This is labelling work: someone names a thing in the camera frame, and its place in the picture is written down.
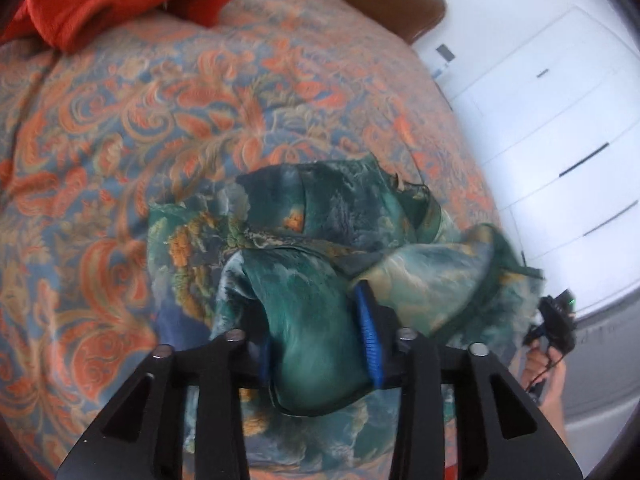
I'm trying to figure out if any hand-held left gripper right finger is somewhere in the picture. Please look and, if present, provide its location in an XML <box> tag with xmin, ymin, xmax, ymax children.
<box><xmin>354</xmin><ymin>280</ymin><xmax>584</xmax><ymax>480</ymax></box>

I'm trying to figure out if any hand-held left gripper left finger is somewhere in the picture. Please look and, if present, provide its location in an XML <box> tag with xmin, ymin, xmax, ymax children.
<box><xmin>55</xmin><ymin>329</ymin><xmax>274</xmax><ymax>480</ymax></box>

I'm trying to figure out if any green landscape print jacket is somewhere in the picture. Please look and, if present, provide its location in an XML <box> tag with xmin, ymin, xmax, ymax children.
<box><xmin>147</xmin><ymin>155</ymin><xmax>546</xmax><ymax>472</ymax></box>

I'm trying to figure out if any person's right forearm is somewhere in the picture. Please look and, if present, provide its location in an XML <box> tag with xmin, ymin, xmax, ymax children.
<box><xmin>536</xmin><ymin>385</ymin><xmax>569</xmax><ymax>442</ymax></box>

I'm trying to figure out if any person's right hand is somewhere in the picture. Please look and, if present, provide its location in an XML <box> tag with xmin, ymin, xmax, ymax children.
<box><xmin>522</xmin><ymin>344</ymin><xmax>567</xmax><ymax>397</ymax></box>

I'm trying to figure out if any grey door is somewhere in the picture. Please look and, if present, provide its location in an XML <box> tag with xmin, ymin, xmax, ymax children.
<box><xmin>562</xmin><ymin>285</ymin><xmax>640</xmax><ymax>480</ymax></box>

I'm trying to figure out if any white wardrobe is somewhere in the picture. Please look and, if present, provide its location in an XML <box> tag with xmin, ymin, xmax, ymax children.
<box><xmin>440</xmin><ymin>5</ymin><xmax>640</xmax><ymax>321</ymax></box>

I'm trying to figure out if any orange paisley duvet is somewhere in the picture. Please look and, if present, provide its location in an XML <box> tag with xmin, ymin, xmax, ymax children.
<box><xmin>0</xmin><ymin>0</ymin><xmax>507</xmax><ymax>480</ymax></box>

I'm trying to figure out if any orange fleece garment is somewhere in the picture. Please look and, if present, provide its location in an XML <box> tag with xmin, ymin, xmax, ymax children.
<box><xmin>0</xmin><ymin>0</ymin><xmax>243</xmax><ymax>54</ymax></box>

